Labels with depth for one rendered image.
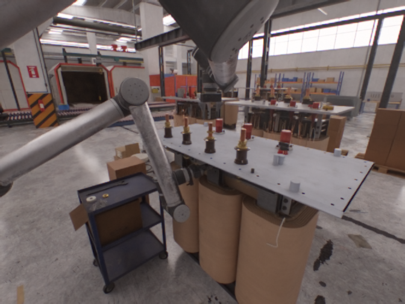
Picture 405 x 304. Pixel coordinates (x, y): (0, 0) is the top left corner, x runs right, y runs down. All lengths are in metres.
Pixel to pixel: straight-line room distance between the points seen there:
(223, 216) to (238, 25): 1.32
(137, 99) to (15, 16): 0.74
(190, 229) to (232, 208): 0.67
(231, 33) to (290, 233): 1.09
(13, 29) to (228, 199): 1.29
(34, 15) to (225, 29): 0.28
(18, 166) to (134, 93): 0.69
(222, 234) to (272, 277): 0.43
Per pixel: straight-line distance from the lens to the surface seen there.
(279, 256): 1.35
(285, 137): 1.49
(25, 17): 0.42
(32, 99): 11.17
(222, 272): 1.89
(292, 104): 2.71
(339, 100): 13.31
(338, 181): 1.16
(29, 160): 1.32
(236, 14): 0.32
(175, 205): 1.18
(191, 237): 2.07
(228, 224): 1.54
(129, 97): 1.08
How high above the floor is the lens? 1.81
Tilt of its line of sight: 19 degrees down
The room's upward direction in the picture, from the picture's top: straight up
